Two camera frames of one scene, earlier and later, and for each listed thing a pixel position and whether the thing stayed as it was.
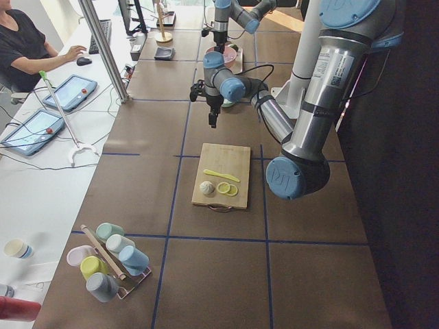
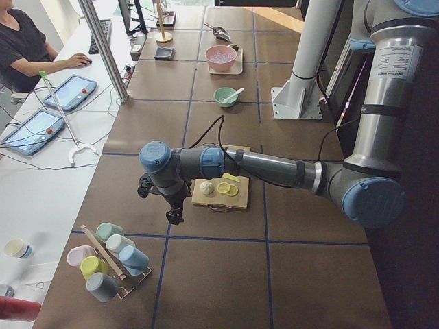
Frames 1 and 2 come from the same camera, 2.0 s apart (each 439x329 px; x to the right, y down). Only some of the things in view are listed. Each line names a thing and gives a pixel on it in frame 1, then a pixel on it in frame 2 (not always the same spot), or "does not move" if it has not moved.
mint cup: [104, 230] does not move
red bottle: [18, 309] does not move
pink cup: [75, 255] does not move
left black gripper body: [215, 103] -> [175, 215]
